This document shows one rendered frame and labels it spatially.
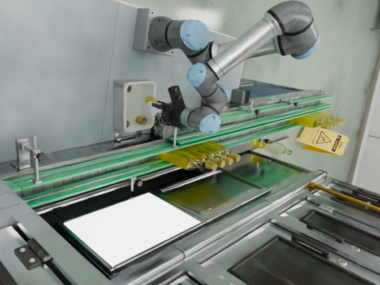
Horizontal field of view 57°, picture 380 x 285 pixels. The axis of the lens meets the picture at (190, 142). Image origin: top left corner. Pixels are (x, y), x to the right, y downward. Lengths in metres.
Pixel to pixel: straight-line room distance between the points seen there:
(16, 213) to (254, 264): 0.81
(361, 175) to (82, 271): 7.32
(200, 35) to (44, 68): 0.61
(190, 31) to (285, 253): 0.91
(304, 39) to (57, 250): 1.06
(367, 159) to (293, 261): 6.34
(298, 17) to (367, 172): 6.51
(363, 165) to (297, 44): 6.39
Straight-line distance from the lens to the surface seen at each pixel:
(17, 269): 0.63
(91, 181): 1.45
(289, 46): 1.37
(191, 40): 1.42
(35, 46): 1.41
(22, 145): 1.31
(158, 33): 1.53
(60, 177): 1.32
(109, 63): 1.56
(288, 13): 1.28
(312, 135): 4.95
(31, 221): 0.71
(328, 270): 1.35
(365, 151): 7.58
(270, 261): 1.31
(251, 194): 1.62
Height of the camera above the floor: 2.05
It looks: 40 degrees down
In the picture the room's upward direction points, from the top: 111 degrees clockwise
